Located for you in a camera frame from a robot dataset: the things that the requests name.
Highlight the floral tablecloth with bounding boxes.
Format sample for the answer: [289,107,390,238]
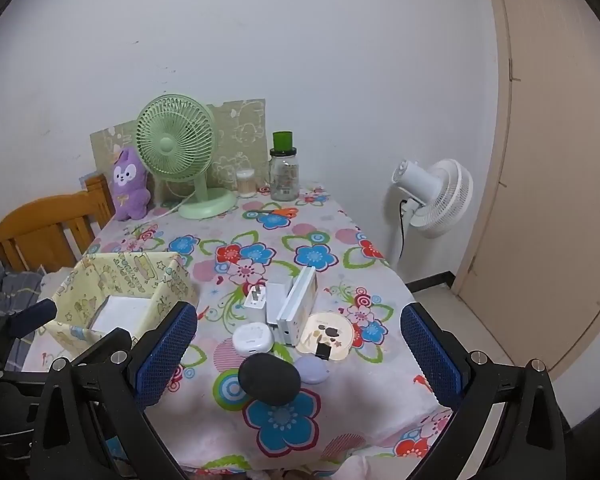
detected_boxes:
[22,185,456,476]

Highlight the glass jar with green lid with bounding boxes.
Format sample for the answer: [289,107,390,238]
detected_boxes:
[269,131,301,202]

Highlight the round cream tin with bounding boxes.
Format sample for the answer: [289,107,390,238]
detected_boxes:
[296,311,355,362]

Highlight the white cloth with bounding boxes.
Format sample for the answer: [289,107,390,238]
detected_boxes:
[35,269,78,303]

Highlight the white charger plug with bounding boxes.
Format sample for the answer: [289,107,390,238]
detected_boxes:
[243,285,268,323]

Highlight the black fan cable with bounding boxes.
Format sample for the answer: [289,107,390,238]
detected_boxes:
[398,200,408,271]

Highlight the yellow printed storage box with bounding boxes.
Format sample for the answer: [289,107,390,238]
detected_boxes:
[45,251,199,356]

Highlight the white flat box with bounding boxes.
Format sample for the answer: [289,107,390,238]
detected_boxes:
[91,296,152,334]

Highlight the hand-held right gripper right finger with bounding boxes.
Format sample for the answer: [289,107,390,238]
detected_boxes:
[400,302,574,480]

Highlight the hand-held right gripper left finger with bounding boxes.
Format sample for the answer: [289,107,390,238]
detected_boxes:
[30,302,199,480]

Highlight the purple plush toy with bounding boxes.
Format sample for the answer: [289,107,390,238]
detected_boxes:
[109,147,153,222]

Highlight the white fan cable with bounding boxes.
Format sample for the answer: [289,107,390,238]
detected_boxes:
[150,187,198,221]

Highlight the beige door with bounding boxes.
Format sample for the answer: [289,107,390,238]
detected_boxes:
[455,0,600,381]

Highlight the round lavender case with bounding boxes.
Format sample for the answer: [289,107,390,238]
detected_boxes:
[294,355,333,385]

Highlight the white standing fan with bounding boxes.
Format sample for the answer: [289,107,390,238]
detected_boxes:
[387,158,474,271]

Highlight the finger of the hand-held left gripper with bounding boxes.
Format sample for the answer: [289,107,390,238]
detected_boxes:
[0,299,58,343]

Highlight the cotton swab container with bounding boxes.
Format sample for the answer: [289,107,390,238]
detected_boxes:
[236,167,257,199]

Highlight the green desk fan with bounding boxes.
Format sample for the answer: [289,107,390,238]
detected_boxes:
[135,94,238,220]

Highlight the plaid grey bedding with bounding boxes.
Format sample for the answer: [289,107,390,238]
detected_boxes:
[0,230,43,323]

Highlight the wooden bed headboard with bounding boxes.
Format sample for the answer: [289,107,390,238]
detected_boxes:
[0,174,116,273]

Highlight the round white case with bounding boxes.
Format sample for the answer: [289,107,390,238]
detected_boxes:
[231,322,275,357]

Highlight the green printed board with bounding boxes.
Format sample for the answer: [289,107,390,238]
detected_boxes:
[90,99,267,211]

